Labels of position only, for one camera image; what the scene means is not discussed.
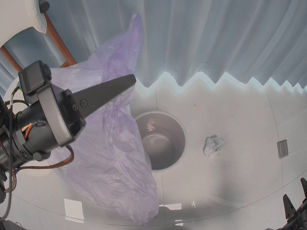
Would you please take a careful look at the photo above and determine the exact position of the white trash bin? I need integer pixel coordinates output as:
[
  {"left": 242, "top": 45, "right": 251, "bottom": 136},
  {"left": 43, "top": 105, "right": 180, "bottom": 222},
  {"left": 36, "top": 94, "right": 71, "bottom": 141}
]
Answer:
[{"left": 133, "top": 110, "right": 187, "bottom": 173}]

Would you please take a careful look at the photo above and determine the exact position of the crumpled white paper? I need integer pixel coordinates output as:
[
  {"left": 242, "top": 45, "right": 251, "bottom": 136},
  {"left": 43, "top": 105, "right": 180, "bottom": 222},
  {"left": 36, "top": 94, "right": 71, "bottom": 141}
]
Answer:
[{"left": 204, "top": 136, "right": 224, "bottom": 157}]

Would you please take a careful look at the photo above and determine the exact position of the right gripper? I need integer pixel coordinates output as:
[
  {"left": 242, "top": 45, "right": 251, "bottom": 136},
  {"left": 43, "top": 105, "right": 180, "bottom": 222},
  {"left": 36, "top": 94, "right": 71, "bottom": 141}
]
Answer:
[{"left": 276, "top": 178, "right": 307, "bottom": 230}]

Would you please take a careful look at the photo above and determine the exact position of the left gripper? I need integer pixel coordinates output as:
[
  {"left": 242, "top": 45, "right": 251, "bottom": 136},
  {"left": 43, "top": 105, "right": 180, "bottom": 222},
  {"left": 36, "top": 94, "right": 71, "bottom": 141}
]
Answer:
[{"left": 0, "top": 74, "right": 137, "bottom": 172}]

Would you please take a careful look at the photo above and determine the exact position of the purple plastic bag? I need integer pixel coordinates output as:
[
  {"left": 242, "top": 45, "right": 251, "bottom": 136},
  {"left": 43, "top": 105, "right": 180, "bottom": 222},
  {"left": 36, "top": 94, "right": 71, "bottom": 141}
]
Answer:
[{"left": 47, "top": 13, "right": 160, "bottom": 226}]

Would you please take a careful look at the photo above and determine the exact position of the white curtain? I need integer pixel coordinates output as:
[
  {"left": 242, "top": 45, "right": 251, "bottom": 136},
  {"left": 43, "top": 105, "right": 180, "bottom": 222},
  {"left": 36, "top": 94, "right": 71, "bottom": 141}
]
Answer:
[{"left": 0, "top": 0, "right": 307, "bottom": 95}]

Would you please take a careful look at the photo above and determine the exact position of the white padded wooden chair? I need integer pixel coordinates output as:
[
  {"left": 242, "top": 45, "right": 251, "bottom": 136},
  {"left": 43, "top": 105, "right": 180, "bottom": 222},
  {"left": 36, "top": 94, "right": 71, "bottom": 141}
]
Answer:
[{"left": 0, "top": 0, "right": 77, "bottom": 177}]

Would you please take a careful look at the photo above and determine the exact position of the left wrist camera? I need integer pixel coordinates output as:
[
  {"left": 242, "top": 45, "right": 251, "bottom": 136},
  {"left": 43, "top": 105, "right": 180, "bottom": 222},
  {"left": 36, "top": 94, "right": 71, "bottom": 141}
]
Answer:
[{"left": 19, "top": 60, "right": 52, "bottom": 102}]

